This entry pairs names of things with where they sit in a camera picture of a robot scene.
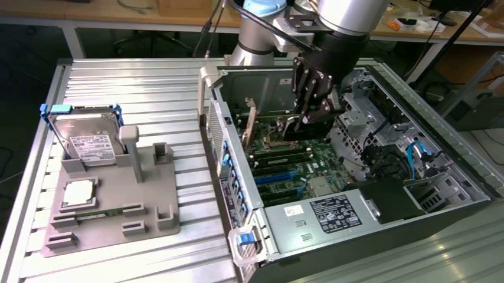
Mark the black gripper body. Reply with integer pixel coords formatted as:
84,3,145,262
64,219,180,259
298,31,371,87

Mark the black graphics card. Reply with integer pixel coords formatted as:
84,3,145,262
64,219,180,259
240,97,335,148

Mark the metal disk bay cage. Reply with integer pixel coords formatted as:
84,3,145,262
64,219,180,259
328,75,396,159

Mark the wooden desk with clutter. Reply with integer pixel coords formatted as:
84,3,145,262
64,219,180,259
368,0,504,85

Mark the green motherboard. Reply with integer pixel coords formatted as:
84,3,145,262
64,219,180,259
235,110,372,208

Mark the black installed RAM stick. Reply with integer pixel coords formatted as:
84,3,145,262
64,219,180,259
251,152,311,169

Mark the black tripod pole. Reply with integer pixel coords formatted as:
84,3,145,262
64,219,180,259
404,0,495,83

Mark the blue expansion slot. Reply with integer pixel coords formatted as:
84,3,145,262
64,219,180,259
253,172,295,185

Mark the black monitor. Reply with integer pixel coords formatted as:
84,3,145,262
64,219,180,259
426,0,493,12

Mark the open PC case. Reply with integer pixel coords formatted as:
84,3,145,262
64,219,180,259
196,64,498,283

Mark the black expansion slot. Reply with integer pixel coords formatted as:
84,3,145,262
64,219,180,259
259,188,299,204

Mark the black plastic cover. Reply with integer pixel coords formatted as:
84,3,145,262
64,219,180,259
339,179,427,225

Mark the grey computer tower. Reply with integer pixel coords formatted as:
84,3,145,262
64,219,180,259
443,91,504,130

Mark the black chair base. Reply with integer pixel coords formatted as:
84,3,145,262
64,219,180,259
112,29,192,58

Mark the grey vented disk bay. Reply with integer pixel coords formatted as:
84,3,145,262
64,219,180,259
403,172,473,213

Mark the grey power supply unit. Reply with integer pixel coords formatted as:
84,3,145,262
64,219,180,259
261,188,382,256

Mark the hard disk in blue carrier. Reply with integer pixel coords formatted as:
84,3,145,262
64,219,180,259
37,103,125,167

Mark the grey parts rack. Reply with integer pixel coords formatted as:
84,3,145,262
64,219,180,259
41,125,183,259

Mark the silver CPU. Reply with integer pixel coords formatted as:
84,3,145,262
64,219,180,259
62,181,97,207

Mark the green RAM stick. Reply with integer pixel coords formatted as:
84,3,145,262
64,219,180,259
73,208,125,221

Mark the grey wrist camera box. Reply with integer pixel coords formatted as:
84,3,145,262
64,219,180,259
273,14,331,53

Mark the thick black camera cable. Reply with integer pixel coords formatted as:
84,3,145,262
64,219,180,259
231,0,323,52

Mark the thin cable with metal plug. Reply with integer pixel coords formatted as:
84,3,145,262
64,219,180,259
192,0,227,58

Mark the blue disk wire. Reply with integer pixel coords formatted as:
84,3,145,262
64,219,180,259
406,140,429,181

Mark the aluminium frame post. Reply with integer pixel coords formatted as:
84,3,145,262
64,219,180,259
438,51,504,119

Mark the wooden desk with white frame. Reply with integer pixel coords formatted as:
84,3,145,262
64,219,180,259
0,0,243,60

